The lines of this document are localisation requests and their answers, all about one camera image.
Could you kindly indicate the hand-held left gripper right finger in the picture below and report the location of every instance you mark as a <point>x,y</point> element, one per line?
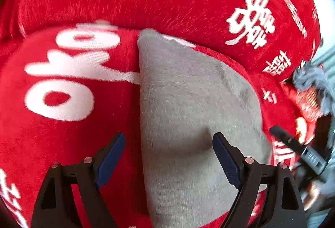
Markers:
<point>227,162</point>

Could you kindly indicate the beige small garment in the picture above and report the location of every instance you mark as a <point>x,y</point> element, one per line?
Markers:
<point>183,99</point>

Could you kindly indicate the red patterned cloth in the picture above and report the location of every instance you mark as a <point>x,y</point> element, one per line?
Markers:
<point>306,102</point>

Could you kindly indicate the grey crumpled cloth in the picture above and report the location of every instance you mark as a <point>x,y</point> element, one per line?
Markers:
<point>311,76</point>

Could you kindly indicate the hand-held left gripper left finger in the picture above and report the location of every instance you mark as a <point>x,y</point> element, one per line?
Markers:
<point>111,157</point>

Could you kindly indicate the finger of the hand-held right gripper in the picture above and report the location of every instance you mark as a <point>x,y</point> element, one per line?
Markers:
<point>293,143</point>

